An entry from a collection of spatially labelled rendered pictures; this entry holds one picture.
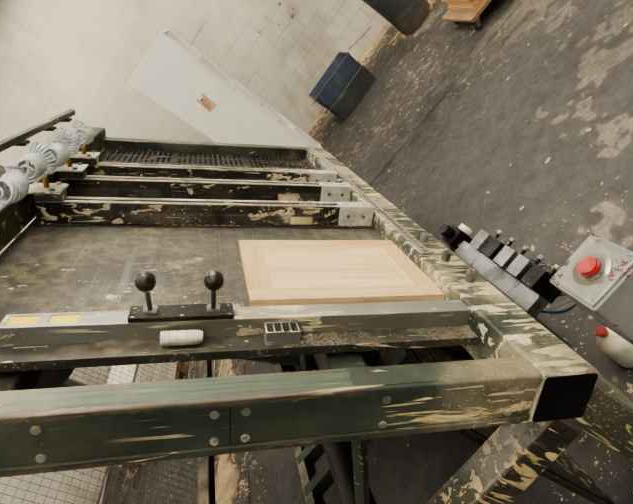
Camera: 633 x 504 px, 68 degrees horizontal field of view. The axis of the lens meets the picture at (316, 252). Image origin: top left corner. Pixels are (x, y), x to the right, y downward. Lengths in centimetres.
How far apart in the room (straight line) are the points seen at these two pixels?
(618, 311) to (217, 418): 70
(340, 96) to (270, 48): 133
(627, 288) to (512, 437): 37
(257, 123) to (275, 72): 147
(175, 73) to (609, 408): 458
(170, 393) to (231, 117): 445
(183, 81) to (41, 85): 229
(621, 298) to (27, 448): 96
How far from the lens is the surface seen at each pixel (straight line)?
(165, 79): 506
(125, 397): 77
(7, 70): 693
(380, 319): 103
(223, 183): 183
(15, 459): 85
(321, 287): 115
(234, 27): 638
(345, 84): 553
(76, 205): 161
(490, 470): 111
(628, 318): 100
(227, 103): 505
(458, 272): 129
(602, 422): 114
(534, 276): 126
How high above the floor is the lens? 166
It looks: 24 degrees down
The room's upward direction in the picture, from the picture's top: 58 degrees counter-clockwise
